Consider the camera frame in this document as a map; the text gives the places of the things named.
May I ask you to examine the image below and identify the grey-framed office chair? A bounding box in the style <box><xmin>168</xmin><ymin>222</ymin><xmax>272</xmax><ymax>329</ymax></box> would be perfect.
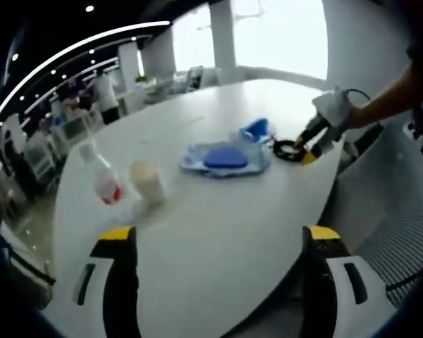
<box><xmin>184</xmin><ymin>65</ymin><xmax>222</xmax><ymax>89</ymax></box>

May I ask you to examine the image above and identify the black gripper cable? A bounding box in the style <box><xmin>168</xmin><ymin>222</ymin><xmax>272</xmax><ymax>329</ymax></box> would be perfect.
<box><xmin>344</xmin><ymin>87</ymin><xmax>374</xmax><ymax>104</ymax></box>

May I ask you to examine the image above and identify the person's right hand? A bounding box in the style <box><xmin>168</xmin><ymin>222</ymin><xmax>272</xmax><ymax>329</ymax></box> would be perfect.
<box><xmin>334</xmin><ymin>98</ymin><xmax>356</xmax><ymax>133</ymax></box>

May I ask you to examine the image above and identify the curved ceiling light strip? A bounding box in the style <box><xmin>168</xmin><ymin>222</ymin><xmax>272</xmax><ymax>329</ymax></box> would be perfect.
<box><xmin>0</xmin><ymin>20</ymin><xmax>171</xmax><ymax>142</ymax></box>

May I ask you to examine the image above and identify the thin black cable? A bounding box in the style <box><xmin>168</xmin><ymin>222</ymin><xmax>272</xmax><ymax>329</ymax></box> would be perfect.
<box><xmin>385</xmin><ymin>270</ymin><xmax>423</xmax><ymax>294</ymax></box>

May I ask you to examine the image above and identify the grey mesh office chair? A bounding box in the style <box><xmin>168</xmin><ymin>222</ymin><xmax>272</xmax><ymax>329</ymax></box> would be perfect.
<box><xmin>319</xmin><ymin>123</ymin><xmax>423</xmax><ymax>311</ymax></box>

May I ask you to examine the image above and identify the white paper cup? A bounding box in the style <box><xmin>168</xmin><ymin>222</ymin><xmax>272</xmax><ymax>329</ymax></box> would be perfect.
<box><xmin>128</xmin><ymin>159</ymin><xmax>167</xmax><ymax>208</ymax></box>

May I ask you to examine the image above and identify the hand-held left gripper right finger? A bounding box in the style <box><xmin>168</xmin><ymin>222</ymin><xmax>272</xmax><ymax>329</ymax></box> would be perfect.
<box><xmin>301</xmin><ymin>225</ymin><xmax>398</xmax><ymax>338</ymax></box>

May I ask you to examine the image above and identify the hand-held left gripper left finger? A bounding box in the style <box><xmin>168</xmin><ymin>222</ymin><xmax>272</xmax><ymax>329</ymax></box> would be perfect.
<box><xmin>70</xmin><ymin>225</ymin><xmax>142</xmax><ymax>338</ymax></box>

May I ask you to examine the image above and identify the white table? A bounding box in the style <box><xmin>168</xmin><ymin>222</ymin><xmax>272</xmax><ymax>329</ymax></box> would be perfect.
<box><xmin>51</xmin><ymin>79</ymin><xmax>346</xmax><ymax>338</ymax></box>

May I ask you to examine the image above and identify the clear plastic bottle red label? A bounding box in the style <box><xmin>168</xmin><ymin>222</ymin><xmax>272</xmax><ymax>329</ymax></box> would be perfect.
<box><xmin>78</xmin><ymin>142</ymin><xmax>123</xmax><ymax>206</ymax></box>

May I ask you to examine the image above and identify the clear bag with blue item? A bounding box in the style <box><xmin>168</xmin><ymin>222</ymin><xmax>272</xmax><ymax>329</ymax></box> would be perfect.
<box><xmin>178</xmin><ymin>139</ymin><xmax>273</xmax><ymax>177</ymax></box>

